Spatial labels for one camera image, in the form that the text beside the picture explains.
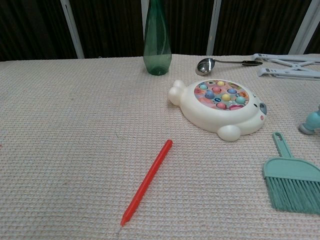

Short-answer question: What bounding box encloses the steel ladle black handle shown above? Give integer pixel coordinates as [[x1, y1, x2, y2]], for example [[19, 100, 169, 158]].
[[195, 57, 261, 77]]

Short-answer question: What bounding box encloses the white folding laptop stand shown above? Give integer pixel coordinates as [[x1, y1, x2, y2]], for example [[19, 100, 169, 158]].
[[250, 52, 320, 82]]

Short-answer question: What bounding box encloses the red pen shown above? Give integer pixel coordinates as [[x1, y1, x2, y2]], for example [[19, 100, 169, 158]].
[[120, 139, 174, 227]]

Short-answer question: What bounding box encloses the black pleated curtain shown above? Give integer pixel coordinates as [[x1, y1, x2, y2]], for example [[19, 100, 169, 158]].
[[0, 0, 320, 62]]

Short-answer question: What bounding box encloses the white metal frame post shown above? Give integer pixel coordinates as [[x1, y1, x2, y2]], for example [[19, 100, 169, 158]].
[[59, 0, 85, 60], [205, 0, 224, 57], [288, 0, 320, 56], [140, 0, 151, 31]]

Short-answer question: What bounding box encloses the small teal object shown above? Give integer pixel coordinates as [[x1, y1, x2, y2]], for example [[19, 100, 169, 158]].
[[298, 104, 320, 137]]

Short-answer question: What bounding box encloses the white seal-shaped pop-button toy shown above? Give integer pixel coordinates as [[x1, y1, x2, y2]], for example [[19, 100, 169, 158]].
[[167, 79, 269, 143]]

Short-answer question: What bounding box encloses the green plastic spray bottle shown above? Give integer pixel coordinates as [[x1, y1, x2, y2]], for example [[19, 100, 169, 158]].
[[143, 0, 173, 77]]

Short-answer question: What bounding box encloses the beige woven table mat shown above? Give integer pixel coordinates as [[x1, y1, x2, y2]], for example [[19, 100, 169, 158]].
[[0, 53, 320, 240]]

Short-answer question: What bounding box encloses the teal hand brush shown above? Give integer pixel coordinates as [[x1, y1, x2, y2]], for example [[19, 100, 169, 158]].
[[262, 131, 320, 216]]

